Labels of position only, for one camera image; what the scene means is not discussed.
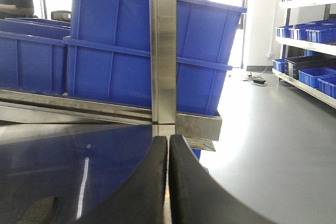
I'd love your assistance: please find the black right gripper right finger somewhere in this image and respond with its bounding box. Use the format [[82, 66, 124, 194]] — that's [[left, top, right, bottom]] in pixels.
[[169, 135, 270, 223]]

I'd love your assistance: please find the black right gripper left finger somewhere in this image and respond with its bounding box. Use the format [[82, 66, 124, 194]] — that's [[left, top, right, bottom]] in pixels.
[[75, 136, 167, 223]]

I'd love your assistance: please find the power adapter on floor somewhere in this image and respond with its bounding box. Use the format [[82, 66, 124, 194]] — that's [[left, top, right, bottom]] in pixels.
[[252, 78, 267, 86]]

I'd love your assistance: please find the large blue crate lower right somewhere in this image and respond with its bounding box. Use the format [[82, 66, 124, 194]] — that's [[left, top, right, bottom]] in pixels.
[[63, 36, 232, 115]]

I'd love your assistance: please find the large blue crate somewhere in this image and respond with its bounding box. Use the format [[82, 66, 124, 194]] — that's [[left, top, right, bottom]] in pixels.
[[1, 19, 70, 94], [70, 0, 247, 64], [63, 36, 232, 115]]

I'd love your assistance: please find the black plastic bin on shelf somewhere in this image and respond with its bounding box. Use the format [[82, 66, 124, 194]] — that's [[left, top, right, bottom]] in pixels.
[[285, 54, 335, 80]]

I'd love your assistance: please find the white shelving rack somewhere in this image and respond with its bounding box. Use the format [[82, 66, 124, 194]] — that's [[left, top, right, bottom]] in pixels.
[[272, 0, 335, 108]]

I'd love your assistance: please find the large blue crate left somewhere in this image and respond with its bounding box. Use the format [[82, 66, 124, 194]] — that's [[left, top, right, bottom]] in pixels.
[[1, 19, 70, 94]]

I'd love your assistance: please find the large blue crate upper right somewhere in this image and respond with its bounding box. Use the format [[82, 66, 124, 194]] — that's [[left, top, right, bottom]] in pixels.
[[70, 0, 247, 64]]

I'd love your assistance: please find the steel roller rack frame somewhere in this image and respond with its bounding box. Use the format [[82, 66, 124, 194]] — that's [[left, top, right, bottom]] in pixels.
[[1, 88, 222, 151]]

